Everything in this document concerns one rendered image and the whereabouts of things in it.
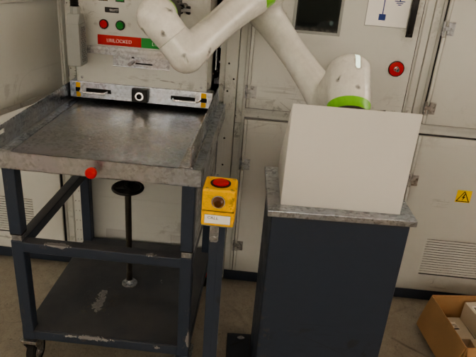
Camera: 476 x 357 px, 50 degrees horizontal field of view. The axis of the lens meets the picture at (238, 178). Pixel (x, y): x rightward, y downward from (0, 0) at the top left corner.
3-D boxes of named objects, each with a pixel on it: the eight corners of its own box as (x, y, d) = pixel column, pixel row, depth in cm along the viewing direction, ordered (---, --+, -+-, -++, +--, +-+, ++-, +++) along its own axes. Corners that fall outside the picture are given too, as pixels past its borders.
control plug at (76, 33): (81, 67, 177) (78, 15, 170) (67, 66, 177) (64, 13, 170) (88, 62, 184) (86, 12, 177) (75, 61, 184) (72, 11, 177)
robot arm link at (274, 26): (345, 119, 179) (263, 1, 187) (366, 97, 164) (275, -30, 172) (316, 134, 174) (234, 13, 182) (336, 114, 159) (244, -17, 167)
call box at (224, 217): (232, 229, 123) (236, 191, 119) (200, 225, 124) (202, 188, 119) (235, 213, 131) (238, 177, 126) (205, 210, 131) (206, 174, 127)
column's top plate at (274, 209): (388, 180, 175) (389, 175, 174) (416, 227, 145) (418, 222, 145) (264, 171, 175) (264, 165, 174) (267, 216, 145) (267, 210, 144)
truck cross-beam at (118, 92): (212, 109, 190) (212, 93, 188) (70, 95, 192) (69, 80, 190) (213, 105, 195) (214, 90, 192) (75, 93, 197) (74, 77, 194)
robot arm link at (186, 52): (232, -13, 161) (250, -28, 151) (255, 18, 164) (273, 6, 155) (152, 53, 147) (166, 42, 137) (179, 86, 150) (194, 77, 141)
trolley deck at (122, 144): (201, 188, 145) (202, 168, 143) (-10, 167, 147) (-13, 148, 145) (224, 117, 207) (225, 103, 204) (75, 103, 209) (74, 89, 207)
